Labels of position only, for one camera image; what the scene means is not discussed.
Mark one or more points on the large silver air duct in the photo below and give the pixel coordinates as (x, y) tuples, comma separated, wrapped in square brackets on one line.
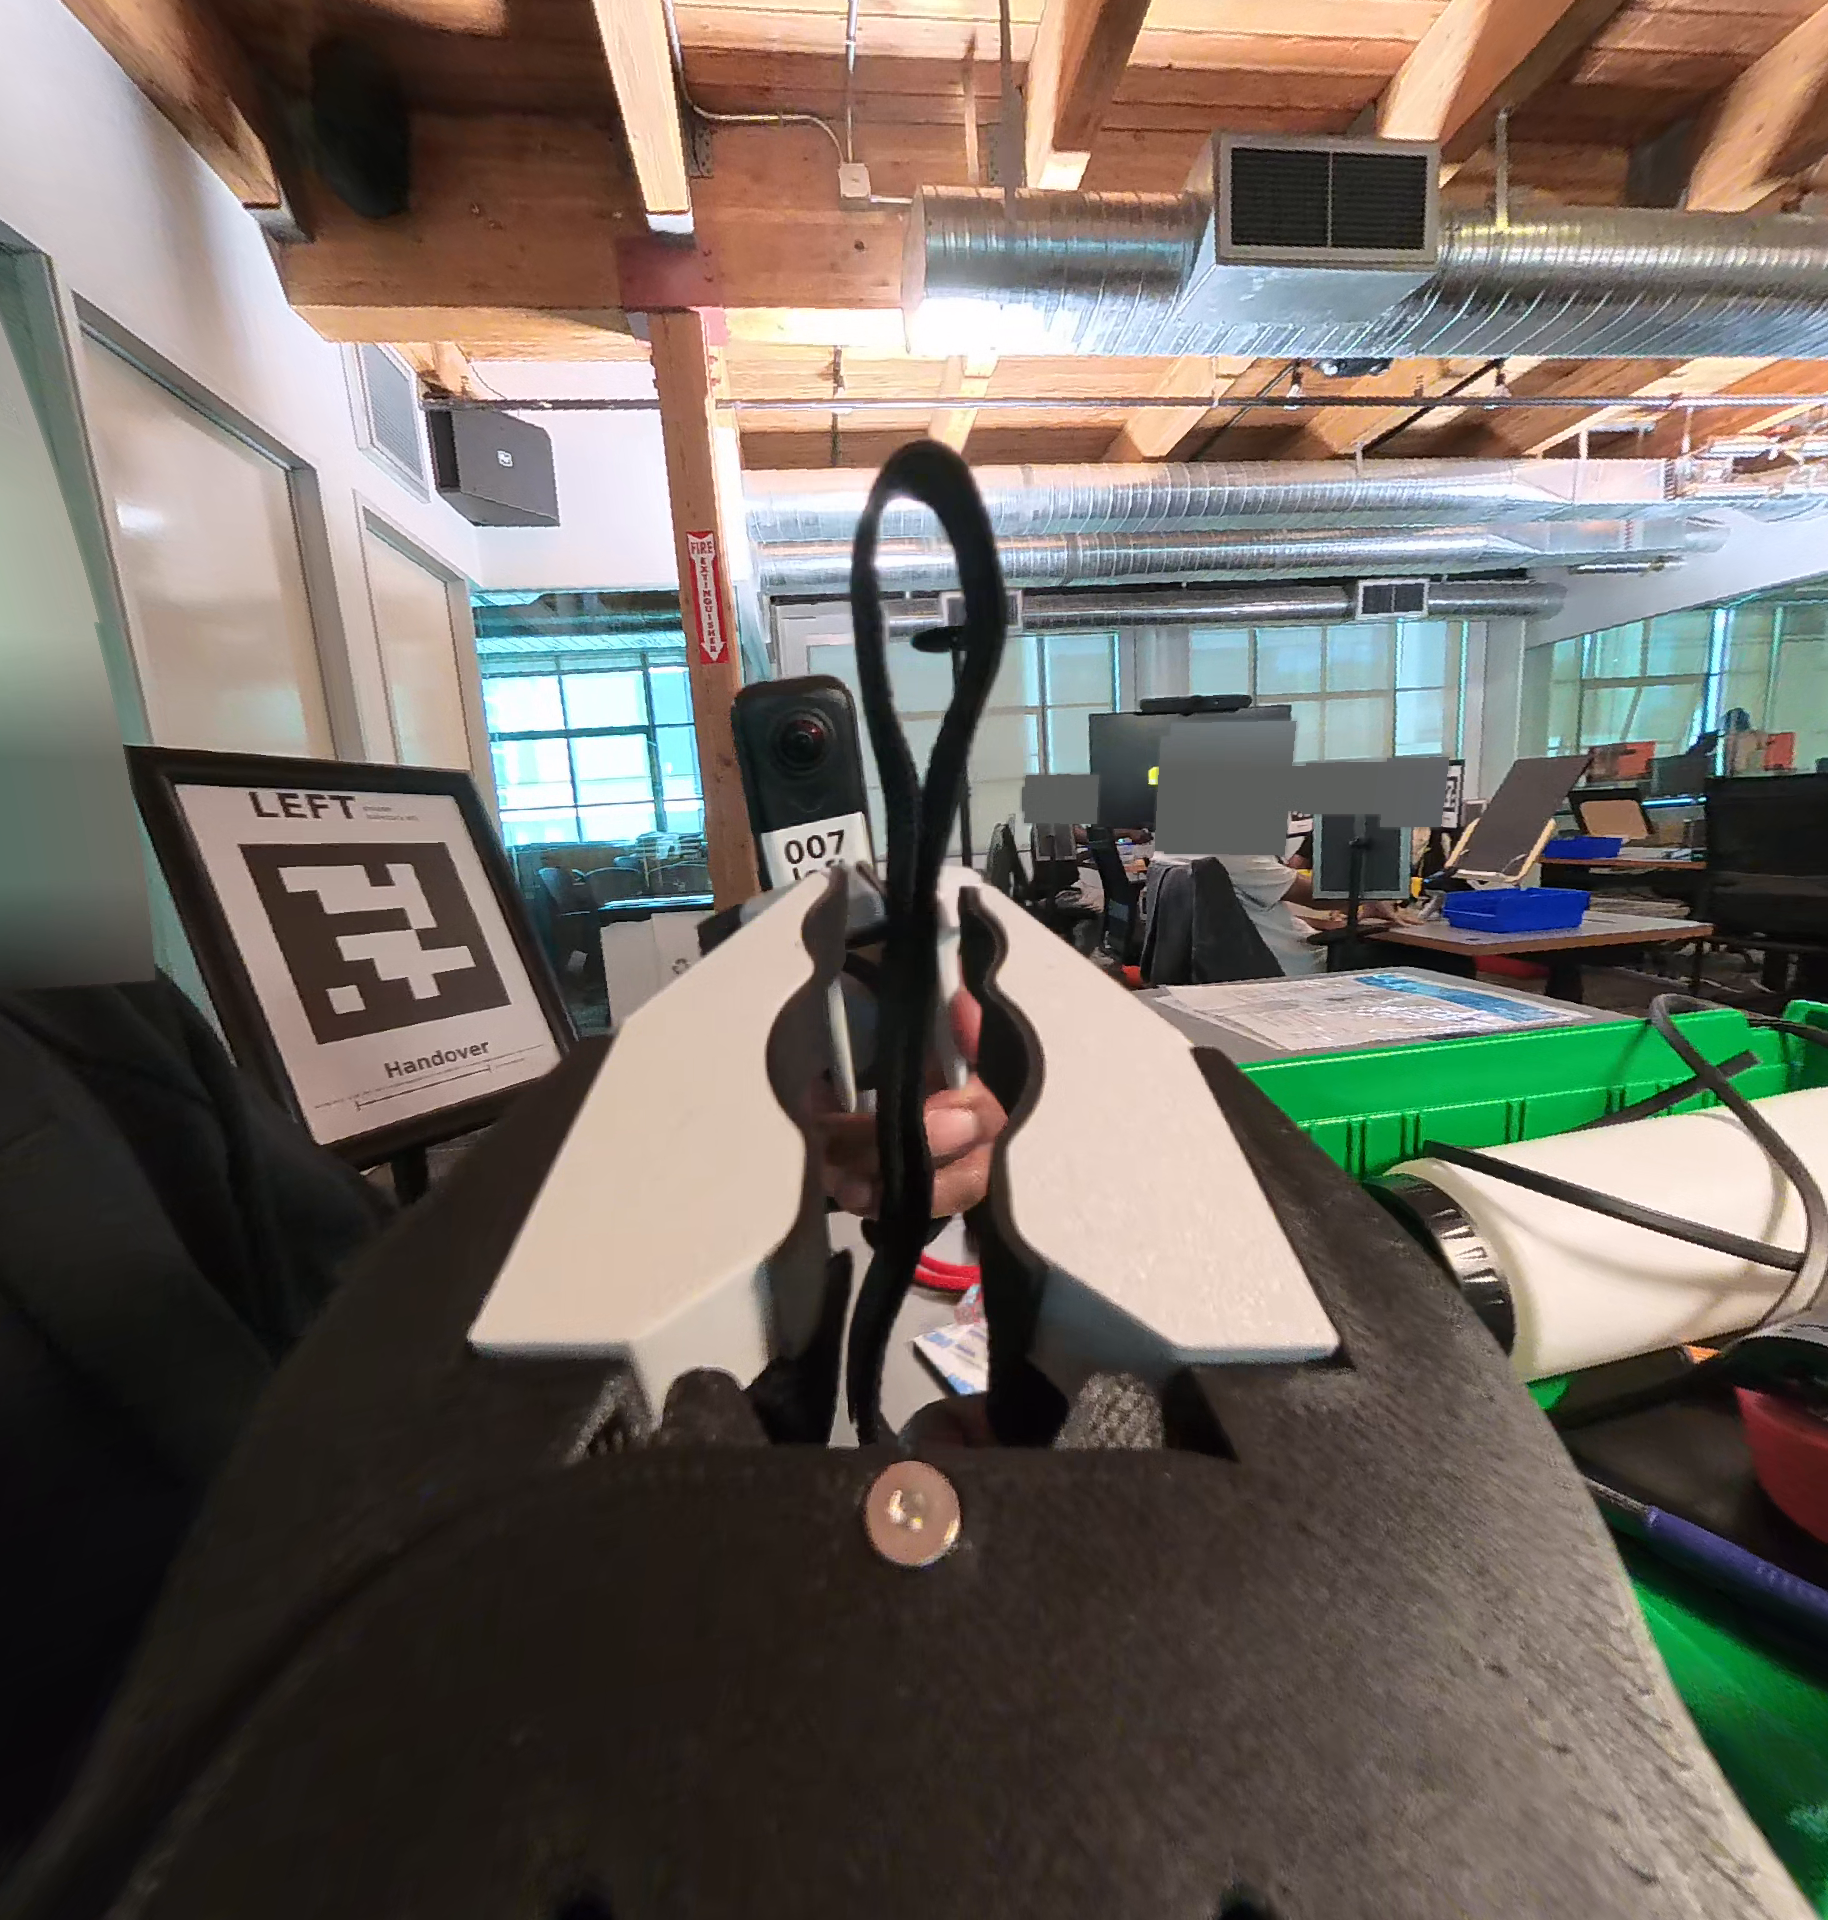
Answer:
[(1517, 272)]

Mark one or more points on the thin silver air duct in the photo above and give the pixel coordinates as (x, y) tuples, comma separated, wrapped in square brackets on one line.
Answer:
[(1275, 510)]

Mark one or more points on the green plastic bin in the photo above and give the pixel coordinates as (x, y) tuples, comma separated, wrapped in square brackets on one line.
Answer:
[(1424, 1096)]

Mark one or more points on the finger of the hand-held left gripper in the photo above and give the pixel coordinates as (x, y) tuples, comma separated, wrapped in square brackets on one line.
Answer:
[(847, 1034)]

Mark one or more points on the printed paper sheet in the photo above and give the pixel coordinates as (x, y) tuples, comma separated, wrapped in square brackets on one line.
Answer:
[(1335, 1013)]

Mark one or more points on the blue plastic bin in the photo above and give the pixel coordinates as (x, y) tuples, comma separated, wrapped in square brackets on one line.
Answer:
[(1517, 911)]

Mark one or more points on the white card with blue print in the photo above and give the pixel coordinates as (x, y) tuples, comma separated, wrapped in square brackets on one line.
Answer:
[(955, 1351)]

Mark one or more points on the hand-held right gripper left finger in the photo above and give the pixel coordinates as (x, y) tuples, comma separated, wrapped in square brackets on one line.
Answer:
[(650, 1201)]

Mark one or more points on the large black wall speaker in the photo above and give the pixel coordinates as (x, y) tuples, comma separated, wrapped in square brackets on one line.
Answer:
[(495, 466)]

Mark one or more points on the red round tool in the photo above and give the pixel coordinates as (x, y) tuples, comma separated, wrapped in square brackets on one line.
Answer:
[(1815, 1470)]

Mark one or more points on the white cylinder with black cap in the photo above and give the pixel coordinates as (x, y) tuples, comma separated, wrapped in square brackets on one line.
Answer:
[(1635, 1217)]

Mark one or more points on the grey monitor back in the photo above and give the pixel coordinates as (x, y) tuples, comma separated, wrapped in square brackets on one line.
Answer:
[(1350, 856)]

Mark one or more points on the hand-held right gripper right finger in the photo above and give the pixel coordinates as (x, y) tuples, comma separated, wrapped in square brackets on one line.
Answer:
[(1171, 1201)]

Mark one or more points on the white recycling cabinet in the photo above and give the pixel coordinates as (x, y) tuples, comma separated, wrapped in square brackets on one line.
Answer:
[(650, 961)]

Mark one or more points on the black monitor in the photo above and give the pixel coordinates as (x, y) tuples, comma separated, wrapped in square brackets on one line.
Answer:
[(1792, 856), (1124, 765)]

